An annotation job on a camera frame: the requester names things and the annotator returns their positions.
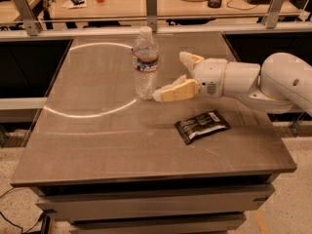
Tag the black mesh pen cup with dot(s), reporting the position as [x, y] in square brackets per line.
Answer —
[214, 3]

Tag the grey table drawer base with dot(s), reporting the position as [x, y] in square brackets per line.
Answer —
[211, 206]

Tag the grey metal left bracket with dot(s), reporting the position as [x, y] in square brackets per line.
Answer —
[31, 24]

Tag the grey metal right bracket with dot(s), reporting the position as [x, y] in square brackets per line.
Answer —
[271, 18]

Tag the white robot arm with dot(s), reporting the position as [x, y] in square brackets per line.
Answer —
[283, 83]

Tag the grey metal center bracket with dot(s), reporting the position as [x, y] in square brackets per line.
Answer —
[151, 14]

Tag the clear plastic water bottle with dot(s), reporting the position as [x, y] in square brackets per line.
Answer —
[145, 54]

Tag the black snack wrapper packet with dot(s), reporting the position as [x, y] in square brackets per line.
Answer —
[201, 125]

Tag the grey metal bracket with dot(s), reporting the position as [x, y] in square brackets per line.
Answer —
[271, 18]
[151, 14]
[31, 24]

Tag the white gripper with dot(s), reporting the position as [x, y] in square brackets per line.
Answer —
[211, 76]

